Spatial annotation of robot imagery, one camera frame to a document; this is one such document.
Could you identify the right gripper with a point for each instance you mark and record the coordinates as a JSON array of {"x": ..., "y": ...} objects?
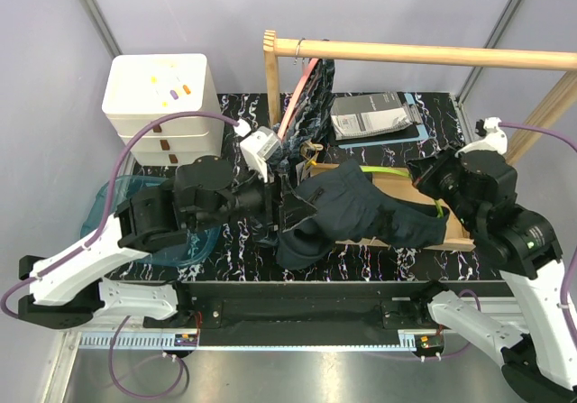
[{"x": 425, "y": 170}]

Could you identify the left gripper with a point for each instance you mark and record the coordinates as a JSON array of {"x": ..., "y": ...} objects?
[{"x": 294, "y": 208}]

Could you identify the lime green hanger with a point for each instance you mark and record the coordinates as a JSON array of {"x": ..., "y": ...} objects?
[{"x": 404, "y": 174}]

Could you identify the dark navy shorts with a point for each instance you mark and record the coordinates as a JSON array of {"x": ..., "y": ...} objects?
[{"x": 351, "y": 208}]

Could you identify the patterned dark grey shorts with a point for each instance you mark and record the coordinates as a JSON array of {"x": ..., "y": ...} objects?
[{"x": 312, "y": 116}]

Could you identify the pink hanger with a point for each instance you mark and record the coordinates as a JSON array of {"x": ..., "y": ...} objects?
[{"x": 288, "y": 115}]

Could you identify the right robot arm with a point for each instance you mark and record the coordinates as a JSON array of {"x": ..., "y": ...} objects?
[{"x": 539, "y": 364}]

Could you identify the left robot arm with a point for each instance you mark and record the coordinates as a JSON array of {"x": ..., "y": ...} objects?
[{"x": 70, "y": 289}]

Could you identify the shorts price tag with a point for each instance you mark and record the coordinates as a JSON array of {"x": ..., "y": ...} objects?
[{"x": 308, "y": 152}]

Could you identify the blue clipboard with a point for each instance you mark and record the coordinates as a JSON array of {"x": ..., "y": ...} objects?
[{"x": 413, "y": 133}]

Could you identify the black marbled mat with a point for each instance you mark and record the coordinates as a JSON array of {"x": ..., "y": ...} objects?
[{"x": 237, "y": 257}]

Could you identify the grey spiral notebook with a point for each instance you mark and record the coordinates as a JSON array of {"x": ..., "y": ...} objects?
[{"x": 364, "y": 116}]

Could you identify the teal plastic bin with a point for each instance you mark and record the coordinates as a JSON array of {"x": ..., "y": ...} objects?
[{"x": 194, "y": 251}]

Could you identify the wooden clothes rack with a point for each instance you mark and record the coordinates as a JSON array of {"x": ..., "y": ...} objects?
[{"x": 554, "y": 105}]

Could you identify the white drawer unit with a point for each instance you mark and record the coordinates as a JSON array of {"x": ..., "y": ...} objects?
[{"x": 143, "y": 88}]

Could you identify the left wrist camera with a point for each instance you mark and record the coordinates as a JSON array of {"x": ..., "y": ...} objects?
[{"x": 257, "y": 148}]

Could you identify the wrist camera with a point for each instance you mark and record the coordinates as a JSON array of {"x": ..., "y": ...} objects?
[
  {"x": 492, "y": 137},
  {"x": 257, "y": 148}
]

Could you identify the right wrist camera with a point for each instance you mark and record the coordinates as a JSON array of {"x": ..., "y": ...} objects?
[{"x": 492, "y": 137}]

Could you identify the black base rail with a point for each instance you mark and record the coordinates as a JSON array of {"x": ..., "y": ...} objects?
[{"x": 307, "y": 317}]

